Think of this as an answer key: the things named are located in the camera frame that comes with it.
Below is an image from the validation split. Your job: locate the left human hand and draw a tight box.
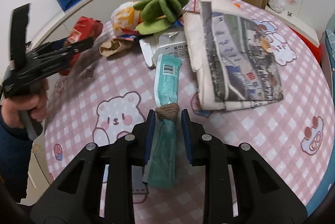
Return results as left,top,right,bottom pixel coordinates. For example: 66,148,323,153
1,79,49,129

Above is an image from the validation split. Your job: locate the green plush toy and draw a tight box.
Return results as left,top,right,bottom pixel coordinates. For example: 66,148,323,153
133,0,189,35

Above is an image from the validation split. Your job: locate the teal plastic wrapper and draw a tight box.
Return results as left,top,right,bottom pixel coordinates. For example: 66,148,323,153
144,54,182,189

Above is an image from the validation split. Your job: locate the red snack bag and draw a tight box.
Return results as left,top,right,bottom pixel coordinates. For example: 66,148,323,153
58,16,103,76

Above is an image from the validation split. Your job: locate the blue white carton box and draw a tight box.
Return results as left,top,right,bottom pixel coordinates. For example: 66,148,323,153
139,31,188,68

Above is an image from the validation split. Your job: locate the pink checkered tablecloth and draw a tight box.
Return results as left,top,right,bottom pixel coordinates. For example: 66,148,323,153
45,1,334,223

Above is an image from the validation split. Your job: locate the red white storage bench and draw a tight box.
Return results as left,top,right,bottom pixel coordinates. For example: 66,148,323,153
265,5,322,64

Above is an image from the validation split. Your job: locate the newspaper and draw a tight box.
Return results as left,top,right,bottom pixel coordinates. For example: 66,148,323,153
183,0,284,111

